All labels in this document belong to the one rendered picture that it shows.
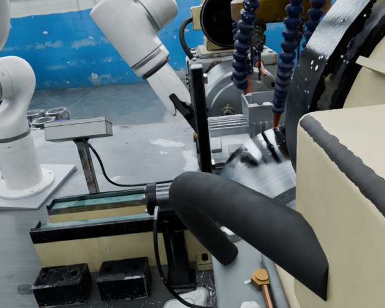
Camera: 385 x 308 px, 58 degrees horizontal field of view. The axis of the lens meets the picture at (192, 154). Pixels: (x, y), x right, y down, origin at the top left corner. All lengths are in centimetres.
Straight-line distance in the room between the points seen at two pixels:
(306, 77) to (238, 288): 15
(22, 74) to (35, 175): 33
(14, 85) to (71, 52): 580
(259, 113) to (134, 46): 28
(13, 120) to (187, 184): 107
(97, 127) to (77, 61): 600
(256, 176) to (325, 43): 27
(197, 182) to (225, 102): 80
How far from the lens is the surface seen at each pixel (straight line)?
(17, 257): 101
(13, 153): 123
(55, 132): 101
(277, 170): 42
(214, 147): 68
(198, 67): 55
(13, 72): 119
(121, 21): 72
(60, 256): 86
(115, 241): 80
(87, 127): 99
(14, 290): 92
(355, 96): 17
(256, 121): 69
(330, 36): 18
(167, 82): 72
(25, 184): 128
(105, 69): 677
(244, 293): 26
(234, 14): 68
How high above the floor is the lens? 135
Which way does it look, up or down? 24 degrees down
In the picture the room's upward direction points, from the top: 7 degrees counter-clockwise
